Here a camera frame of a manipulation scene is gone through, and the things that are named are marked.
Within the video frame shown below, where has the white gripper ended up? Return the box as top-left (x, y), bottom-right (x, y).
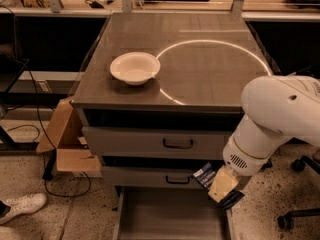
top-left (208, 136), bottom-right (268, 202)

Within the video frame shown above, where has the blue rxbar blueberry wrapper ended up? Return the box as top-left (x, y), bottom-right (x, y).
top-left (191, 162), bottom-right (244, 210)

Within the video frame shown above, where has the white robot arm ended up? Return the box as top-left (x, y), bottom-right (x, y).
top-left (209, 75), bottom-right (320, 202)

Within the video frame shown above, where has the middle grey drawer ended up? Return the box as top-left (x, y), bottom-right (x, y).
top-left (101, 166), bottom-right (201, 189)

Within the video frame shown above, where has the grey drawer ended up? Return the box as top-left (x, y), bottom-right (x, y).
top-left (101, 166), bottom-right (201, 189)
top-left (82, 127), bottom-right (231, 160)

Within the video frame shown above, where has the open bottom drawer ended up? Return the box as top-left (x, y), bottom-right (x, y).
top-left (112, 187), bottom-right (235, 240)

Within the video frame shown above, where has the grey drawer cabinet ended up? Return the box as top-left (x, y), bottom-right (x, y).
top-left (72, 13), bottom-right (272, 172)

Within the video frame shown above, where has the top grey drawer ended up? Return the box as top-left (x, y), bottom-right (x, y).
top-left (82, 127), bottom-right (231, 160)

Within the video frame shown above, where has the black cabinet caster wheel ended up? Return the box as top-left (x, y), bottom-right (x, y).
top-left (261, 159), bottom-right (273, 170)

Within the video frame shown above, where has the black office chair base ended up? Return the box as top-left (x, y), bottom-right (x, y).
top-left (277, 155), bottom-right (320, 232)

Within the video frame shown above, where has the white ceramic bowl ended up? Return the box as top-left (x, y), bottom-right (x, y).
top-left (110, 52), bottom-right (161, 85)

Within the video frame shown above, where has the cardboard box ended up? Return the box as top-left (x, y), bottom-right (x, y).
top-left (36, 98), bottom-right (101, 180)

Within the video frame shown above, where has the white sneaker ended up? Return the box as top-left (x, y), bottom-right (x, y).
top-left (0, 193), bottom-right (47, 225)

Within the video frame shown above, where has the black floor cable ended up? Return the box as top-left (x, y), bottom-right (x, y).
top-left (0, 3), bottom-right (92, 199)

